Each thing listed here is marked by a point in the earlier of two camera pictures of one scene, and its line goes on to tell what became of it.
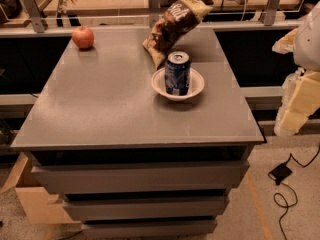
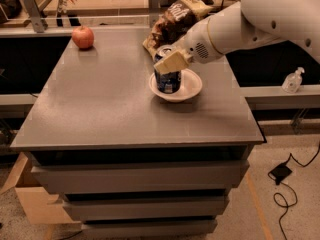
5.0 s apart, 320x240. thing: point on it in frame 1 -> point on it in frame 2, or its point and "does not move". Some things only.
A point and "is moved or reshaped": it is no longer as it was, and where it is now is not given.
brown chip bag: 174,27 does not move
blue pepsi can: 177,72 is moved or reshaped
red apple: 83,37 does not move
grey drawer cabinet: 128,162 does not move
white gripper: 309,42 -> 196,45
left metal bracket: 33,9 does not move
